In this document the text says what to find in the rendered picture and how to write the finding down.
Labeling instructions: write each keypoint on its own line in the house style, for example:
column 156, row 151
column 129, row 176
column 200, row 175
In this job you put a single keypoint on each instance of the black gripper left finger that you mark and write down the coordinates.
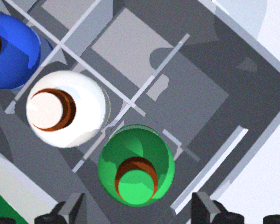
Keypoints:
column 74, row 211

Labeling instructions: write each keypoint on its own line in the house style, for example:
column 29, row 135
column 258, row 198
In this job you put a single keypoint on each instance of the white bottle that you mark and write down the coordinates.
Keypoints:
column 79, row 110

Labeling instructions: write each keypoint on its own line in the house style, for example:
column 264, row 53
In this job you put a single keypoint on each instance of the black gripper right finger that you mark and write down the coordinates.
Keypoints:
column 203, row 210

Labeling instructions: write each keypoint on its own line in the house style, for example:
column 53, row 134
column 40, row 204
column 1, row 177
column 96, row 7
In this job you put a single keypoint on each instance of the green crate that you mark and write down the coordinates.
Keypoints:
column 17, row 201

